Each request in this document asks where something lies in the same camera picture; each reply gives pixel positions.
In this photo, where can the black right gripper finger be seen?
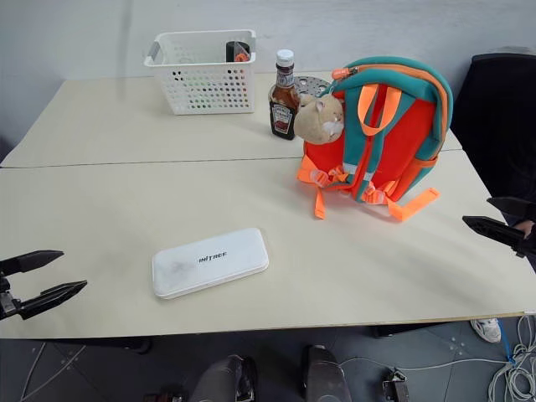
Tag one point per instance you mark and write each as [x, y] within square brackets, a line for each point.
[513, 207]
[496, 230]

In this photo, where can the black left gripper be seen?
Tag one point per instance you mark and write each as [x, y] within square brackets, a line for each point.
[6, 299]

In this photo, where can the orange and teal backpack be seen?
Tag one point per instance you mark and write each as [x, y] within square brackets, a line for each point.
[398, 138]

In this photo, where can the white rectangular case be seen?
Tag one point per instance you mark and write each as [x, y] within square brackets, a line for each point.
[210, 262]

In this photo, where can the black office chair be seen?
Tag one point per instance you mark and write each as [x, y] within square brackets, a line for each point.
[500, 125]

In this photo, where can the white sneaker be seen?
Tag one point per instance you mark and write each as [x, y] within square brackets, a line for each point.
[487, 328]

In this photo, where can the beige plush hamster toy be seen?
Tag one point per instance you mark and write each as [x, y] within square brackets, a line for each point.
[320, 119]

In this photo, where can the dark rounded shape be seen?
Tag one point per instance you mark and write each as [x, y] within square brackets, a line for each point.
[228, 379]
[324, 374]

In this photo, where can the round perforated metal disc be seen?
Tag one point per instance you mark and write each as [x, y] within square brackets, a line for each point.
[312, 86]

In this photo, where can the white perforated plastic basket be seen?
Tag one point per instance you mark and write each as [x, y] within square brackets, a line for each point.
[201, 90]

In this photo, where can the ketchup bottle with white cap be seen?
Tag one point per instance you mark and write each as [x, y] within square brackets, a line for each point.
[284, 106]

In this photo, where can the black and orange object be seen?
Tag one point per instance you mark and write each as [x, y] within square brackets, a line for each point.
[237, 51]

